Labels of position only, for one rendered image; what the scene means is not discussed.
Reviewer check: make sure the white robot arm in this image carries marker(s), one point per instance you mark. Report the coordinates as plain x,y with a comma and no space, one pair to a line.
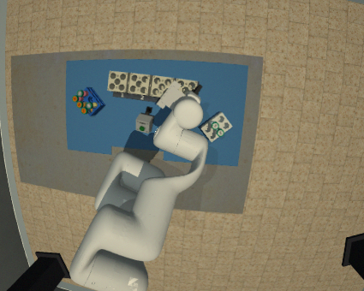
126,236

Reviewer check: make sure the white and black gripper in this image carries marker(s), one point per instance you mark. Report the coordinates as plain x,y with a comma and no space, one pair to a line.
194,93

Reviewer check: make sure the blue bench mat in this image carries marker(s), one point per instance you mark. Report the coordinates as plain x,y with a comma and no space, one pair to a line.
224,89

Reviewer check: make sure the blue tube rack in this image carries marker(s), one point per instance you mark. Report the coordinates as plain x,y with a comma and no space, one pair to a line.
93,98

